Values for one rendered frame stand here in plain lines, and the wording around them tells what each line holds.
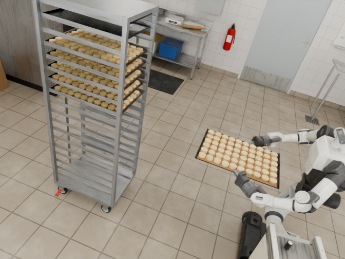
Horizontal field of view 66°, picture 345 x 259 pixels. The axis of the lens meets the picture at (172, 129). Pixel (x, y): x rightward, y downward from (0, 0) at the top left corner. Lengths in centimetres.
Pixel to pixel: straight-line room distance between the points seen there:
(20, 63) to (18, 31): 48
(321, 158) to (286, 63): 412
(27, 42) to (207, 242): 332
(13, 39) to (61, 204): 246
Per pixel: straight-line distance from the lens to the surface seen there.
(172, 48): 541
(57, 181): 284
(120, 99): 184
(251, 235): 271
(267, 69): 593
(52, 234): 268
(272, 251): 179
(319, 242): 199
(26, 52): 429
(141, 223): 271
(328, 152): 193
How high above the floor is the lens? 224
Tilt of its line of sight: 36 degrees down
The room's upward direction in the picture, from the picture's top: 13 degrees clockwise
